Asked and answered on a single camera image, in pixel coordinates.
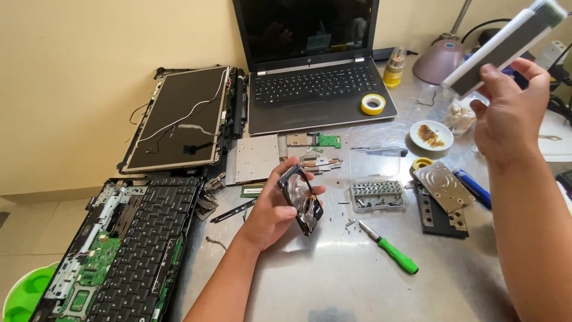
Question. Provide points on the person's right hand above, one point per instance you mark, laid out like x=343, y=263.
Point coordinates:
x=509, y=120

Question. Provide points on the person's left hand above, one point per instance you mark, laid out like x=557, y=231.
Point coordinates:
x=268, y=214

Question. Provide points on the hard disk drive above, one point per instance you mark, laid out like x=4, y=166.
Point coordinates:
x=300, y=199

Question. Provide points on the white and grey box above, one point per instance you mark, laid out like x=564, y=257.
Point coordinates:
x=500, y=51

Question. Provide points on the green memory module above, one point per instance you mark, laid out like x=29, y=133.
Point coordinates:
x=251, y=191

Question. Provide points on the clear plastic bag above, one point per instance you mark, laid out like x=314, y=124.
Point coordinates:
x=458, y=116

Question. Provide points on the silver optical drive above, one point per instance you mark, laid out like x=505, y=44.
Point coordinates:
x=254, y=159

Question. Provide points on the copper heat pipe heatsink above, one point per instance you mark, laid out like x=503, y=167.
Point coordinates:
x=319, y=162

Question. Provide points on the blue pen tool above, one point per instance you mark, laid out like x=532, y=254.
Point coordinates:
x=473, y=188

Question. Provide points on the white power strip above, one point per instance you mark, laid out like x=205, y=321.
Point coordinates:
x=550, y=53

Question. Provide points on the white dish with food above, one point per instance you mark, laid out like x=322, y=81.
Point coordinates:
x=431, y=135

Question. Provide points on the silver hard drive cover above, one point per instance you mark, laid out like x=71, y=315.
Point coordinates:
x=443, y=185

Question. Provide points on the pink desk lamp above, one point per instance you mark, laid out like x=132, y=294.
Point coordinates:
x=440, y=56

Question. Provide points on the green circuit board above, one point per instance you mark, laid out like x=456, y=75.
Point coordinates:
x=328, y=141

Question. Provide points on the small yellow tape roll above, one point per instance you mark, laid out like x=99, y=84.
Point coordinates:
x=422, y=163

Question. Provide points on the clear screwdriver bit case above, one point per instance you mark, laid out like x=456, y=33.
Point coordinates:
x=376, y=183

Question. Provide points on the black laptop battery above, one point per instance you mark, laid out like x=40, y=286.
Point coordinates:
x=239, y=103

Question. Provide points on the black drive caddy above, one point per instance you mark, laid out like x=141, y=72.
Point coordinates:
x=440, y=219

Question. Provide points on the yellow screwdriver set jar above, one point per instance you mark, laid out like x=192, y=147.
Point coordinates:
x=394, y=68

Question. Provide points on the detached laptop screen panel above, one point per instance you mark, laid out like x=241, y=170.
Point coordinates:
x=178, y=120

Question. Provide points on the disassembled black laptop base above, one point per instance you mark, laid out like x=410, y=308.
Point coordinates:
x=120, y=250

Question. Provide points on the grey laptop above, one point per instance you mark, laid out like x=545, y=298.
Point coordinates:
x=313, y=62

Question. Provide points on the black metal bracket strip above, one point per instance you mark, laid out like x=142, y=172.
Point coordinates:
x=232, y=211

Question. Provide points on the laptop hinge bracket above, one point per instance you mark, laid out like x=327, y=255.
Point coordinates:
x=210, y=196

